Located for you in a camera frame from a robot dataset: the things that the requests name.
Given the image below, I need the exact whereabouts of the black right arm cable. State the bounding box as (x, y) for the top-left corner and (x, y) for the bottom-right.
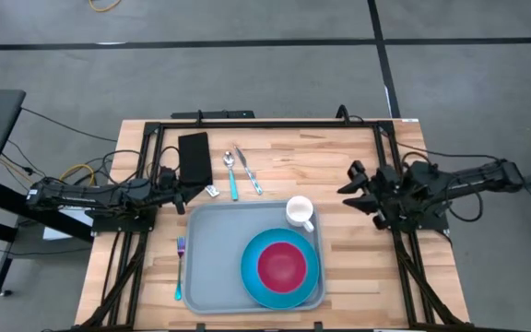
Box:
(380, 130), (502, 162)

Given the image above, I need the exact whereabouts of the white paper sheet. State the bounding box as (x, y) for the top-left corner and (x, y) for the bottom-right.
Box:
(41, 206), (94, 243)

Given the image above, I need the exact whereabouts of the black floor cable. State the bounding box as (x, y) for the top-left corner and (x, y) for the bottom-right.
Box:
(19, 106), (119, 144)

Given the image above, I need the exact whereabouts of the black aluminium table frame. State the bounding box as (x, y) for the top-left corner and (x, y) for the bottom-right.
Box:
(69, 118), (468, 332)

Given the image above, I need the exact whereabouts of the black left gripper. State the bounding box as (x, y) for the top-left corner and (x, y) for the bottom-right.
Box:
(156, 165), (208, 217)

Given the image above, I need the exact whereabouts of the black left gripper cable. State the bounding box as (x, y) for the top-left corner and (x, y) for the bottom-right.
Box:
(157, 146), (182, 179)

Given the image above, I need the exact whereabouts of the white mug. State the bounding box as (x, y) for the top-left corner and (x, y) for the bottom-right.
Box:
(285, 195), (317, 234)

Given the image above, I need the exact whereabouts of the black power strip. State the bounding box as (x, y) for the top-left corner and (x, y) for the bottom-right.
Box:
(170, 109), (257, 121)

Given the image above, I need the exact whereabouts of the red bowl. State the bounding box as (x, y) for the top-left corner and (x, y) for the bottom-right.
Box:
(256, 241), (309, 295)

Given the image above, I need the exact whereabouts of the blue round plate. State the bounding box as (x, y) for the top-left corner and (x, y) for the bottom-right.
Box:
(240, 227), (321, 311)

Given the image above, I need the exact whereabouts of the grey plastic tray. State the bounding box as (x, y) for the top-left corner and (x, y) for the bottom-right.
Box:
(182, 198), (327, 316)

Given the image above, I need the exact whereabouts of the yellow cable loop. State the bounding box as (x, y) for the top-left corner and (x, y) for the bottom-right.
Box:
(58, 162), (98, 187)

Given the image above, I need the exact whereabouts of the yellow floor cable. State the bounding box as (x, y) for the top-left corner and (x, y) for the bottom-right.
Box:
(88, 0), (123, 14)

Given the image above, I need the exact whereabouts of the knife with patterned teal handle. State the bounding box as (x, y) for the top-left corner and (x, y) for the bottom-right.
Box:
(232, 144), (265, 196)

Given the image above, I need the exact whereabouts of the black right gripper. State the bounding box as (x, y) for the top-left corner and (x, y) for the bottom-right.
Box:
(336, 160), (407, 231)

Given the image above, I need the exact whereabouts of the iridescent fork with teal handle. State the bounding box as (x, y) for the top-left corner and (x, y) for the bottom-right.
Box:
(174, 235), (187, 302)

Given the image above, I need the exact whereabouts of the spoon with teal handle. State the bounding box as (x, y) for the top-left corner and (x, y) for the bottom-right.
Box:
(221, 150), (241, 203)

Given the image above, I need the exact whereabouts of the black napkin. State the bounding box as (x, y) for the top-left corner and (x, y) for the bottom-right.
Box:
(177, 131), (215, 187)

